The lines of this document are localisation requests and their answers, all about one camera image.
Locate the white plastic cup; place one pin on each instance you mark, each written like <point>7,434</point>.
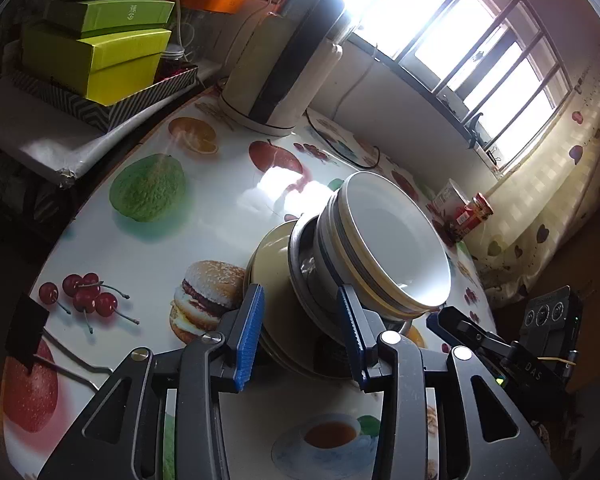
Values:
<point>447,200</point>

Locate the food printed glossy tablecloth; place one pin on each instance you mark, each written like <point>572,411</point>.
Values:
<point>130,250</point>

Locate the green box with logo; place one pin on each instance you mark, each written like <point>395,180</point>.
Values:
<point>125,17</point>

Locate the stainless steel bowl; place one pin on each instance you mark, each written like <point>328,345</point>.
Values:
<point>305,270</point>

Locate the window with metal bars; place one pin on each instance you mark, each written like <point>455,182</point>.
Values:
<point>480,20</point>

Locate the small binder clip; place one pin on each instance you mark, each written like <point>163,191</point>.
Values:
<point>495,159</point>

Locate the glass jar with red label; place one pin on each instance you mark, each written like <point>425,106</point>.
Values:
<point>472,215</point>

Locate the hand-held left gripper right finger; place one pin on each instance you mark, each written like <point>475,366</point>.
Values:
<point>352,340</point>

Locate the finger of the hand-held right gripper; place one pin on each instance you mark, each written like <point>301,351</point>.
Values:
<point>432,322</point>
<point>470,327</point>

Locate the cream electric kettle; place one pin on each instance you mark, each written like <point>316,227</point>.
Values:
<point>245,75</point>

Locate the grey chevron patterned tray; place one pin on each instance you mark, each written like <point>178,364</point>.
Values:
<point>130,107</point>

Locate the black hook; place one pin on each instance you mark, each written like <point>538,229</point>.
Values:
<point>472,130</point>

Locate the white flat board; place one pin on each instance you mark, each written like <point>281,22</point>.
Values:
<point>55,145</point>

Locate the lime green box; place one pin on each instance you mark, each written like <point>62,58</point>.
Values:
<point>130,70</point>

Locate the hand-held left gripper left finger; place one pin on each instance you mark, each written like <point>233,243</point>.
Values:
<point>247,340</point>

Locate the cream heart printed curtain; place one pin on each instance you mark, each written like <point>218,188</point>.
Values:
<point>555,200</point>

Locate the black binder clip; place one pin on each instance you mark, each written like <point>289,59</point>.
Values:
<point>25,330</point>

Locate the small glass jar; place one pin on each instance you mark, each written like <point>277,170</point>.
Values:
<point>172,62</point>

